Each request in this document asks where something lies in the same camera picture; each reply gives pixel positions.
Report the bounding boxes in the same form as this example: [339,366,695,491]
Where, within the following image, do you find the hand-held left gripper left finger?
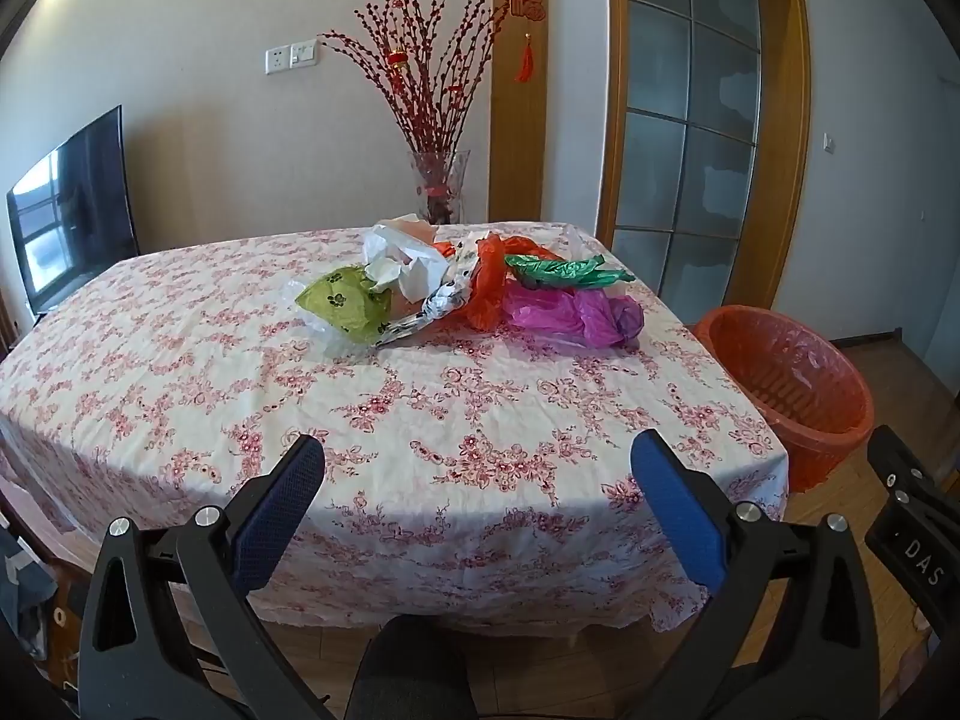
[79,433,335,720]

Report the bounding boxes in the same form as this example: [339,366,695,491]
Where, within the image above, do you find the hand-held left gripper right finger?
[630,431,880,720]

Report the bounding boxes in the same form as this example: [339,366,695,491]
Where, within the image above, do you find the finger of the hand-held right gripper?
[866,426,960,517]

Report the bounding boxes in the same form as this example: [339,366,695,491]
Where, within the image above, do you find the white plastic wastebasket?
[690,305,876,492]

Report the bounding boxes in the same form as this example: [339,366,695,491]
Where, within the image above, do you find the green flower-print plastic bag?
[295,266,395,346]

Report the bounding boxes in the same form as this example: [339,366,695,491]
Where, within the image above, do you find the magenta plastic bag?
[501,286,646,350]

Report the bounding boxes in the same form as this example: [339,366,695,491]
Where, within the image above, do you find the black and white dotted bag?
[375,236,488,347]

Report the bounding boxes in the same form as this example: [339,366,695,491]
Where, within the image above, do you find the shiny green plastic bag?
[504,253,635,292]

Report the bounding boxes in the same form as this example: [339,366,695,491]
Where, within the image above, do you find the white plastic bag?
[364,219,451,302]

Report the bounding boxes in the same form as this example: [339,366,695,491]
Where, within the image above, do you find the orange plastic bag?
[435,234,557,331]

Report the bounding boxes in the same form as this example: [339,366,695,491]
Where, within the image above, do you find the pale pink plastic bag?
[390,214,443,245]

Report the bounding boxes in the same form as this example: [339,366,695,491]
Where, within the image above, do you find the floral tablecloth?
[0,221,790,635]

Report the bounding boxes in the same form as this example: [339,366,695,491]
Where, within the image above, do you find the person's dark trouser leg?
[343,615,479,720]

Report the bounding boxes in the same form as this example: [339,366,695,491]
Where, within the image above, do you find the dark wooden furniture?
[0,495,87,698]

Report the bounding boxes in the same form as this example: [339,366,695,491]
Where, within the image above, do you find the flat-screen television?
[6,105,142,316]

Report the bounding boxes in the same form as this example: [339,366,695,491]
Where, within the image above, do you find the clear glass vase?
[407,150,472,226]

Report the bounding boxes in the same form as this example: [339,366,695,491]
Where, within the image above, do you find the frosted glass door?
[613,0,766,331]

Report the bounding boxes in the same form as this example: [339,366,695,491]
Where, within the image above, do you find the red berry branches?
[319,0,511,160]

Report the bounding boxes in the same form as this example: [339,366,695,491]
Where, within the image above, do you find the red hanging tassel ornament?
[510,0,549,83]

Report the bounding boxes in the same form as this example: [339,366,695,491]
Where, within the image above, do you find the wooden door frame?
[596,0,815,350]

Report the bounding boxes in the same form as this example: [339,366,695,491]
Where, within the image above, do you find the wooden wall pillar trim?
[491,0,551,224]

